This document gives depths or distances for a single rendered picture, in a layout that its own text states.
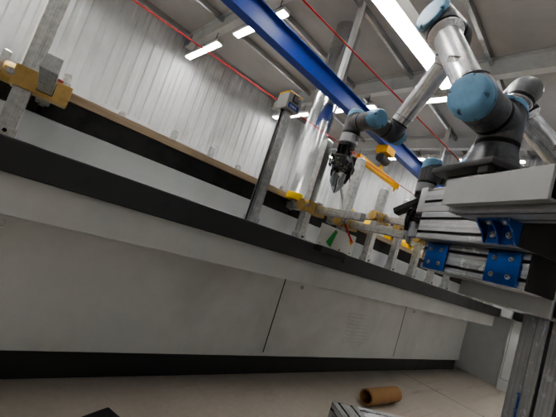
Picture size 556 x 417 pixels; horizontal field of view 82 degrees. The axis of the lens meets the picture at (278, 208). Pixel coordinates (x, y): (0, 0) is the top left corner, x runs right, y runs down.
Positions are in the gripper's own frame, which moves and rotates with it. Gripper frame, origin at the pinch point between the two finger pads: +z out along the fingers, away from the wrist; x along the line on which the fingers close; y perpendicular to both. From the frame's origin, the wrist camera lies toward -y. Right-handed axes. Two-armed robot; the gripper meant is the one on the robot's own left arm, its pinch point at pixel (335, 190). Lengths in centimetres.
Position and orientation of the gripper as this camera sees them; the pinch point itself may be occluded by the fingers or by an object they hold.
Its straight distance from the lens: 138.0
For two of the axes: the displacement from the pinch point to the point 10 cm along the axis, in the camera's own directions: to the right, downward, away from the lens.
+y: -4.8, -2.4, -8.5
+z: -3.1, 9.5, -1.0
